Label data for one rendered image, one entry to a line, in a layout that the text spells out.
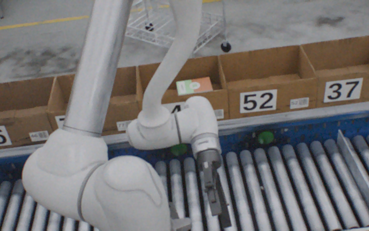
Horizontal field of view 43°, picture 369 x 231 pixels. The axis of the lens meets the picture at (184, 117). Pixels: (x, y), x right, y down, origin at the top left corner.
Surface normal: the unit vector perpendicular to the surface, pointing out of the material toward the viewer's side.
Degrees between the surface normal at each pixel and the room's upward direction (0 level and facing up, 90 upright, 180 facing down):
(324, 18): 0
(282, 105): 91
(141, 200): 71
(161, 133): 82
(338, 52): 89
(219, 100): 90
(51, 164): 42
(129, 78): 90
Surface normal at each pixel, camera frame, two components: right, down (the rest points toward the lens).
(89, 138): 0.54, -0.56
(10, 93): 0.08, 0.61
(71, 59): -0.11, -0.77
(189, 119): -0.12, -0.38
